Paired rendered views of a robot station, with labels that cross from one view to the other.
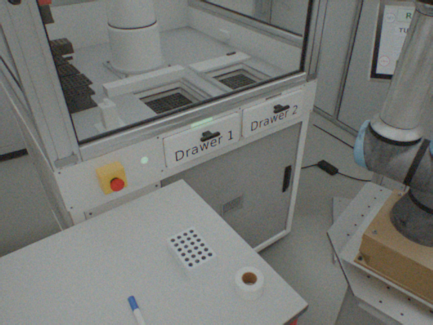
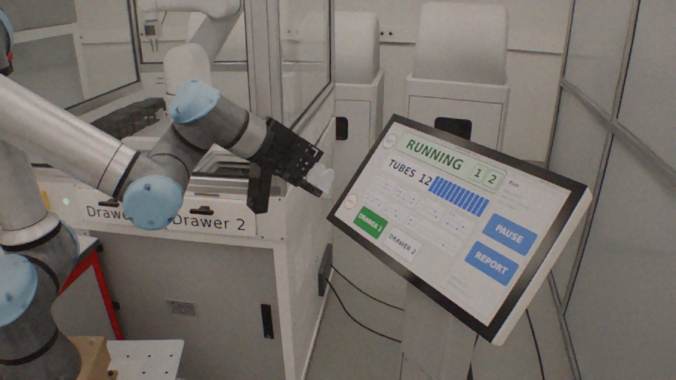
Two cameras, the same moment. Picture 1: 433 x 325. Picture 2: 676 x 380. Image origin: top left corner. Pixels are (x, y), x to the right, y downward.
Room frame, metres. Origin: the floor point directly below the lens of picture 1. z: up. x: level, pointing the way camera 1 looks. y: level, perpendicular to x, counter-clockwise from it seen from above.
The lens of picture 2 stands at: (0.66, -1.26, 1.48)
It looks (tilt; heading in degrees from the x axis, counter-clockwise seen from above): 25 degrees down; 44
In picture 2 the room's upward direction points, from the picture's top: straight up
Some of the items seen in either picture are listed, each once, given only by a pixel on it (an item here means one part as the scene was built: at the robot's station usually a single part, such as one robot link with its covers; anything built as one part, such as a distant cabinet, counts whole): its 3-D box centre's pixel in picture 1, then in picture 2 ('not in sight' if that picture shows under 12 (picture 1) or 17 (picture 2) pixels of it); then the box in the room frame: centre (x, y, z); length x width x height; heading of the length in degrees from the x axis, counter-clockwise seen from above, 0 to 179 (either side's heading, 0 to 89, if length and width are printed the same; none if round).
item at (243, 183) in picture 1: (162, 173); (210, 254); (1.44, 0.31, 0.40); 1.03 x 0.95 x 0.80; 126
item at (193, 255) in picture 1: (191, 251); not in sight; (0.63, 0.08, 0.78); 0.12 x 0.08 x 0.04; 34
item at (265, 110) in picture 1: (273, 112); (208, 215); (1.21, -0.19, 0.87); 0.29 x 0.02 x 0.11; 126
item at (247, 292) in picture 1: (249, 283); not in sight; (0.53, -0.06, 0.78); 0.07 x 0.07 x 0.04
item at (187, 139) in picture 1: (203, 139); (118, 207); (1.02, 0.06, 0.87); 0.29 x 0.02 x 0.11; 126
